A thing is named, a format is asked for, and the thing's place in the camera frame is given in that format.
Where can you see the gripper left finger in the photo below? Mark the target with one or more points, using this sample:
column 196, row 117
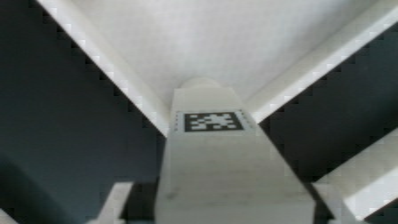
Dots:
column 111, row 212

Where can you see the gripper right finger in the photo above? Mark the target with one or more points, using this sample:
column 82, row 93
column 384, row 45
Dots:
column 344, row 216

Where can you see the white right fence block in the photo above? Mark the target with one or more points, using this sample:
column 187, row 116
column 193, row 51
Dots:
column 365, row 177

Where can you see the white desk top tray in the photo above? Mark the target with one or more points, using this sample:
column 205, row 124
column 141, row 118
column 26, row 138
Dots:
column 262, row 44

